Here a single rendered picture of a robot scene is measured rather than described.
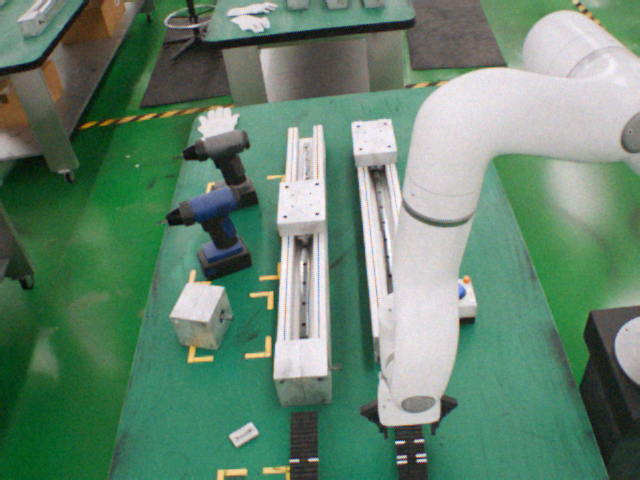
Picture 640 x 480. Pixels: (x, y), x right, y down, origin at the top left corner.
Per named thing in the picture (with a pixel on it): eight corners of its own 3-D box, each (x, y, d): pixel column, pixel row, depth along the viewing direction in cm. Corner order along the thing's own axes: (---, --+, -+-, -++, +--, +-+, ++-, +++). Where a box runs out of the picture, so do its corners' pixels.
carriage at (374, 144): (397, 172, 164) (396, 150, 160) (356, 175, 165) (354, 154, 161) (391, 139, 176) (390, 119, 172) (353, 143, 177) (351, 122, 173)
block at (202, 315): (229, 351, 133) (219, 323, 126) (181, 345, 136) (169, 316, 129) (243, 317, 140) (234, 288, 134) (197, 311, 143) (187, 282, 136)
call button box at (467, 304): (475, 323, 131) (477, 304, 127) (430, 328, 131) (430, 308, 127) (468, 296, 137) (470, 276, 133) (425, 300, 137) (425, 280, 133)
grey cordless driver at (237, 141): (263, 203, 170) (248, 136, 156) (192, 223, 167) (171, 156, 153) (257, 188, 176) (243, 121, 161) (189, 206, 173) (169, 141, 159)
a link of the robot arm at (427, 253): (499, 263, 66) (445, 420, 86) (467, 176, 78) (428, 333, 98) (417, 263, 65) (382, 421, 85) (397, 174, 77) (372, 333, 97)
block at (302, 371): (344, 402, 120) (340, 374, 114) (281, 406, 121) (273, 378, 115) (342, 365, 127) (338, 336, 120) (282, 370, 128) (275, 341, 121)
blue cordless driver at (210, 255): (258, 265, 152) (240, 194, 137) (180, 293, 148) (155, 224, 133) (248, 247, 157) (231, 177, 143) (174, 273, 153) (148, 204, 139)
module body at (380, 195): (424, 358, 126) (424, 332, 120) (375, 363, 126) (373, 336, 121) (388, 143, 185) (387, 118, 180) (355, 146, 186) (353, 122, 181)
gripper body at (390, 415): (377, 395, 94) (380, 432, 102) (443, 389, 94) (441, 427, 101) (374, 356, 100) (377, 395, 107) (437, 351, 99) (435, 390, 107)
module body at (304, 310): (331, 366, 127) (326, 340, 121) (282, 370, 128) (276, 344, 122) (325, 149, 187) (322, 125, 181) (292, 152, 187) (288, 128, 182)
